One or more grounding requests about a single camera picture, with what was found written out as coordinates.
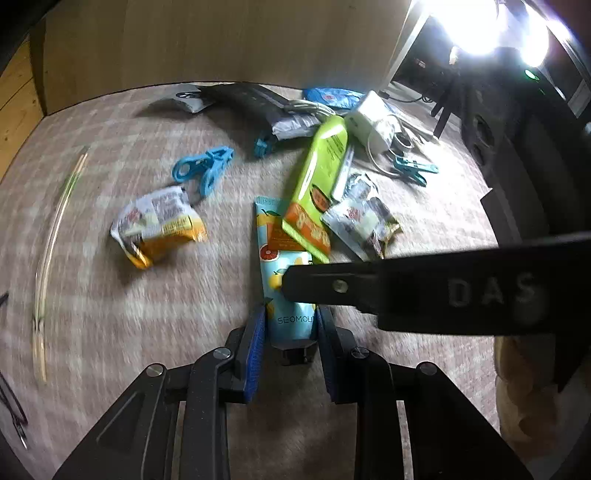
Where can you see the light blue plastic clip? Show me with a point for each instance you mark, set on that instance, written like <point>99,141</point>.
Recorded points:
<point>208,167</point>

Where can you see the blue plastic bag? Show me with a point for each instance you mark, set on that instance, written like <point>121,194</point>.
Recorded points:
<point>336,98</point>

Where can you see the white charger with cable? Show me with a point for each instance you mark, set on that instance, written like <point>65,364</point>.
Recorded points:
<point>373,123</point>

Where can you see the person right hand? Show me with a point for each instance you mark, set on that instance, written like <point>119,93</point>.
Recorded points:
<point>526,393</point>

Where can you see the ring light lamp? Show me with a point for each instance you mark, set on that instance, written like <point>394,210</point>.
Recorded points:
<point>478,28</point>

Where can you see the green orange snack bag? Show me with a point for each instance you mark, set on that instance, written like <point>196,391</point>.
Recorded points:
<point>303,218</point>

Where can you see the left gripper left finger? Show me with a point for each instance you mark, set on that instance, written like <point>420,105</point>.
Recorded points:
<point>174,417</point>

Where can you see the silver dark snack packet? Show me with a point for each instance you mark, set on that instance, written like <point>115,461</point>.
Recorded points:
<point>361,220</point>

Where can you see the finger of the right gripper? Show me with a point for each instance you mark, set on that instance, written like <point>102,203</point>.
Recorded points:
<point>336,284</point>

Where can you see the blue citrus cream tube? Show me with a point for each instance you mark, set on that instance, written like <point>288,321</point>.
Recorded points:
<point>290,324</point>

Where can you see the yellow white snack packet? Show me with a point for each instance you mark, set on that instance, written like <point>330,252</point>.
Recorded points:
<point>151,226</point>

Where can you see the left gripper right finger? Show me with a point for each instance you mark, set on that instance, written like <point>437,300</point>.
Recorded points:
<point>449,437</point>

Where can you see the teal plastic clip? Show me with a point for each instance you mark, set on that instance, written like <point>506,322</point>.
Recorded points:
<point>414,170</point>

